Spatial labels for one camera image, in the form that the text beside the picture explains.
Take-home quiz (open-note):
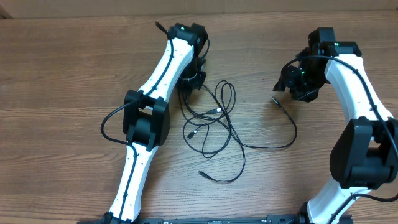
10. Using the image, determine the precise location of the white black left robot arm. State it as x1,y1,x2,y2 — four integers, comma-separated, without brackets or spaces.
100,23,208,223

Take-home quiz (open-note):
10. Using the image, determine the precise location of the black cable bundle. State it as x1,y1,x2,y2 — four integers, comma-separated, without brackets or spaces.
177,80,299,184

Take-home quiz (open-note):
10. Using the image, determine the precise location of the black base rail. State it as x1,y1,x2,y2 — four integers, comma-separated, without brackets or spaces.
137,214,305,224

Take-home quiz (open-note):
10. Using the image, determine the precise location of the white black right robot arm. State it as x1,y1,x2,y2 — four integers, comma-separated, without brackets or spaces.
267,27,397,223

